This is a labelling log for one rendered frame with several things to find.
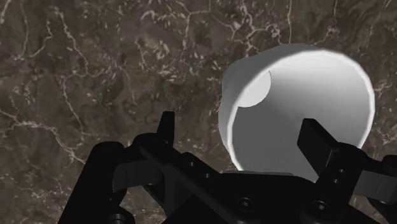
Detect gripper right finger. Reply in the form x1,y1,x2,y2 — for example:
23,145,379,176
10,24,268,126
296,118,397,224

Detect white cup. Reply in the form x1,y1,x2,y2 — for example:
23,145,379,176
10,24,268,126
218,43,376,183

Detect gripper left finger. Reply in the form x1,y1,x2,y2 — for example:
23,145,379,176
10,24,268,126
58,111,225,224

